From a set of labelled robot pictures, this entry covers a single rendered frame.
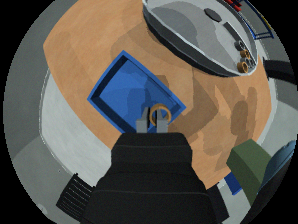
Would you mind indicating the bronze bushing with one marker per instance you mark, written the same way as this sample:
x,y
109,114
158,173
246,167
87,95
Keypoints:
x,y
240,68
159,106
244,53

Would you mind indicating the blue crate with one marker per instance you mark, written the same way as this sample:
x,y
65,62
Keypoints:
x,y
123,91

